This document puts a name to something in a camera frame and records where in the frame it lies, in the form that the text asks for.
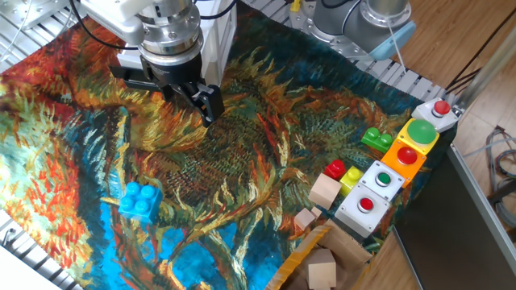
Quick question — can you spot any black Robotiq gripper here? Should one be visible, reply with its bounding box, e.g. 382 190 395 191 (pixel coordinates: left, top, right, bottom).
108 51 226 128

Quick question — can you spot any blue toy building brick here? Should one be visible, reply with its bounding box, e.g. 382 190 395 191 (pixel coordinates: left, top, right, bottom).
118 180 164 225

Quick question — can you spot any white plastic drawer cabinet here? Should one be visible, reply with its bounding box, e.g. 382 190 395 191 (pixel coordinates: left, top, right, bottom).
199 0 238 88

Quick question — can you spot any painted sunflower tablecloth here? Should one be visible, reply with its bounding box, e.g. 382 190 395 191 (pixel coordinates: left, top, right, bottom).
0 0 459 290

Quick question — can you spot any silver aluminium mounting plate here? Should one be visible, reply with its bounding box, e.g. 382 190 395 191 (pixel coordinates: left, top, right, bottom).
0 0 69 31

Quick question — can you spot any red toy building brick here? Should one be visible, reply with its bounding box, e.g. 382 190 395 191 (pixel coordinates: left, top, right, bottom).
323 159 347 181

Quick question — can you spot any large wooden cube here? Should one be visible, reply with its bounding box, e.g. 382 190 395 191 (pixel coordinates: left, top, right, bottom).
308 172 343 211

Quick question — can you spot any yellow toy building brick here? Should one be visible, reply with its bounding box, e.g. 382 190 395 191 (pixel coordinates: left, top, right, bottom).
339 165 364 197

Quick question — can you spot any green toy building brick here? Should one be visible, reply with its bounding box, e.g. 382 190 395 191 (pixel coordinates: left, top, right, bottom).
360 126 394 154

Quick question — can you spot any large grey red-button box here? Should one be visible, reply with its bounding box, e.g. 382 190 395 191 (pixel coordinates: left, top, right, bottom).
334 181 391 239

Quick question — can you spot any brown cardboard box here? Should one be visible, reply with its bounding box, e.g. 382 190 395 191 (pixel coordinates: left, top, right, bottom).
264 219 374 290

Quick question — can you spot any pale wooden cube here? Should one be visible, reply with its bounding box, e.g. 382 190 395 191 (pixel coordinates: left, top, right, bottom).
306 247 338 290

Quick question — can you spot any grey green-button box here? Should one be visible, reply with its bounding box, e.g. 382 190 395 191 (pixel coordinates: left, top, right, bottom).
358 159 406 202

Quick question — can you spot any orange red-button box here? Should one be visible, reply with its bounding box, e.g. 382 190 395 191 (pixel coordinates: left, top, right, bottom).
380 139 427 189

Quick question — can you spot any yellow green-dome button box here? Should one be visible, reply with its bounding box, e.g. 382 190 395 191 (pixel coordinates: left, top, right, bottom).
396 117 441 156

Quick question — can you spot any small grey red-mushroom button box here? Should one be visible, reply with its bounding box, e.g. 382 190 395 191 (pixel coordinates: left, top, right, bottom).
410 97 460 134

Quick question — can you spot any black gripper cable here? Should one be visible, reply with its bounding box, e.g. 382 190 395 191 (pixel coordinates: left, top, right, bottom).
68 0 140 52

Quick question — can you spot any black floor cable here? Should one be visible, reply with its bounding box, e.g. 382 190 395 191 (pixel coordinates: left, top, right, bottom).
445 18 516 93

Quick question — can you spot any dark panel with aluminium frame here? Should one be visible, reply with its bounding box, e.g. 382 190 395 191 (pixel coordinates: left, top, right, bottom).
393 143 516 290

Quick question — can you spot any aluminium frame post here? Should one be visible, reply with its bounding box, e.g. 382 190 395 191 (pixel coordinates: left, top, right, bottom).
455 35 516 112

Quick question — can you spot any grey cable bundle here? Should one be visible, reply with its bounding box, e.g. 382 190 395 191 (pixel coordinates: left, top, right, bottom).
463 125 516 229

